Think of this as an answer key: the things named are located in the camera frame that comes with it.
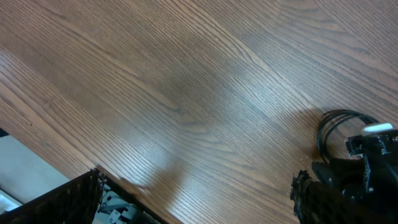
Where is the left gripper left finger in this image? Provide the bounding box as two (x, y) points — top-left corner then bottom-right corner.
(1, 169), (103, 224)

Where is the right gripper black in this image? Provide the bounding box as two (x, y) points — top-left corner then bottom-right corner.
(312, 158), (367, 199)

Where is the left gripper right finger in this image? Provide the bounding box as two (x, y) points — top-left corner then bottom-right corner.
(290, 170), (397, 224)

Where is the black usb cable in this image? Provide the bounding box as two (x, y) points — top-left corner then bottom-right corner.
(316, 108), (381, 164)

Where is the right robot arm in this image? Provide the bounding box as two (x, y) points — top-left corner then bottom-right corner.
(312, 130), (397, 214)

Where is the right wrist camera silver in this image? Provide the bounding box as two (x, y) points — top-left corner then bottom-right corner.
(361, 123), (394, 136)

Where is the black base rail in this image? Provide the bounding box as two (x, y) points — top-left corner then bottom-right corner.
(93, 166), (180, 224)

